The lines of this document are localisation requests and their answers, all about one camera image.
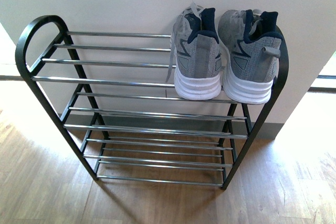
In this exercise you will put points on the black metal shoe rack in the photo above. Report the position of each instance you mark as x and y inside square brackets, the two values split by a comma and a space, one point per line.
[107, 95]

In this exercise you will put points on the grey knit sneaker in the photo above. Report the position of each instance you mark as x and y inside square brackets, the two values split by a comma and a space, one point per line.
[252, 44]
[195, 47]

